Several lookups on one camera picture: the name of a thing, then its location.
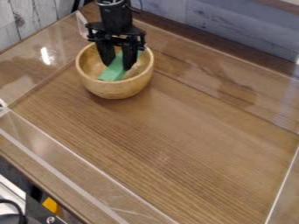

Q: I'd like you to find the clear acrylic tray wall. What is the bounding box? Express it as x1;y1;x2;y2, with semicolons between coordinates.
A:
0;99;179;224

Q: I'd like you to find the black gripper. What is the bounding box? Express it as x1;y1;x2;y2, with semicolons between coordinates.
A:
86;22;146;70

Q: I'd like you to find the brown wooden bowl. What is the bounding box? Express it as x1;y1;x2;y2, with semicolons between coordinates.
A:
75;44;155;100

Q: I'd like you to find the green rectangular block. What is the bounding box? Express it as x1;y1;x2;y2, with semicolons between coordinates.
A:
98;52;127;81

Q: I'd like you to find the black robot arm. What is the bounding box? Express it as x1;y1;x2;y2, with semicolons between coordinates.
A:
86;0;146;71

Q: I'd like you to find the black cable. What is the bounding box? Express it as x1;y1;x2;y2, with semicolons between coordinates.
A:
0;199;30;224

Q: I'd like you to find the black device with yellow label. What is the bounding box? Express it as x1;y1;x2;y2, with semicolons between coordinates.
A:
26;194;82;224

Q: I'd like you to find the clear acrylic corner bracket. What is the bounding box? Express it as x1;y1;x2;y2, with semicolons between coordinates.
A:
75;10;94;39

